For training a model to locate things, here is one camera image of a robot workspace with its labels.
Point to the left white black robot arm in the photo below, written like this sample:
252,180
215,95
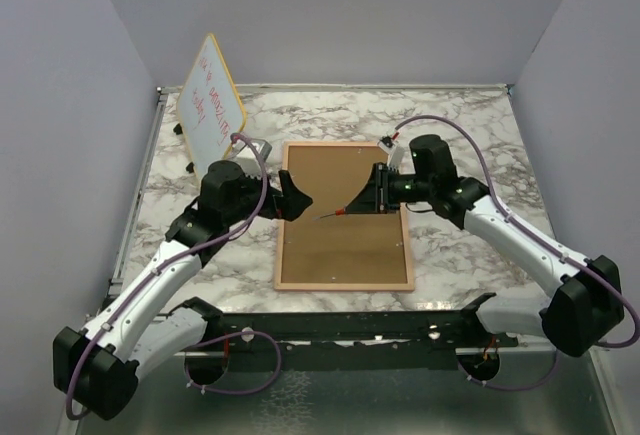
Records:
101,365

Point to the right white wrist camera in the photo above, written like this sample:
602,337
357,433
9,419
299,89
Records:
395,152

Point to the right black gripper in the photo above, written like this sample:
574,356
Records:
375,197

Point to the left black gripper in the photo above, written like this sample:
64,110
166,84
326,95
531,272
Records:
287,204

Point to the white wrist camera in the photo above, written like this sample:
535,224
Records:
254,150
395,152

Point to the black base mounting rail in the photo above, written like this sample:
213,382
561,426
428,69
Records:
341,341

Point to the small yellow-framed whiteboard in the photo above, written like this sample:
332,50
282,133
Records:
209,108

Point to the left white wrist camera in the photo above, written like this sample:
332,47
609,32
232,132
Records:
254,150

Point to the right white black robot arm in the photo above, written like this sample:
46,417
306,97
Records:
578,306

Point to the pink picture frame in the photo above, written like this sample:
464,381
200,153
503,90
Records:
348,252

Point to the blue red screwdriver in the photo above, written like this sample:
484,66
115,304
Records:
335,213

